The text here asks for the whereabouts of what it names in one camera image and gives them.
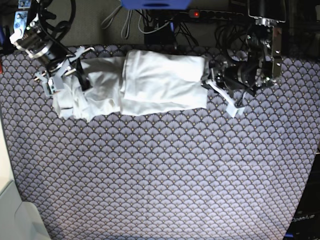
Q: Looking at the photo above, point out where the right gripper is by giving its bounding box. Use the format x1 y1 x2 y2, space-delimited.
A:
42 46 95 91

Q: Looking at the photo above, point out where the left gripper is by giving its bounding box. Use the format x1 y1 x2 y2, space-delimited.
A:
211 63 250 90

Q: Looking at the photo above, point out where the white T-shirt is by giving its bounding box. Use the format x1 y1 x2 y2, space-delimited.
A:
52 49 209 121

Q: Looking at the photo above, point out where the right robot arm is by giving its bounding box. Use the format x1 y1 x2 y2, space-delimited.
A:
9 0 94 96

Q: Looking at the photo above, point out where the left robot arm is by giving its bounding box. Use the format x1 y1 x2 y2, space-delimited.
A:
212 0 287 96

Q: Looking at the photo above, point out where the black power strip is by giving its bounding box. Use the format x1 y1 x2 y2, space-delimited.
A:
188 9 244 20

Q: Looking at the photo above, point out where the black box under table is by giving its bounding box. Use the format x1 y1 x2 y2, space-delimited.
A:
144 25 175 45

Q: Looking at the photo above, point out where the patterned blue table cloth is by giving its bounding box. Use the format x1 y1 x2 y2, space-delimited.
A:
0 51 320 240

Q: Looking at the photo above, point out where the grey plastic bin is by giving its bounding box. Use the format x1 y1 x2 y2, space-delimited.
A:
0 181 51 240

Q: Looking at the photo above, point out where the white cable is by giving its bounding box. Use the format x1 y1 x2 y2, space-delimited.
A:
121 9 133 40

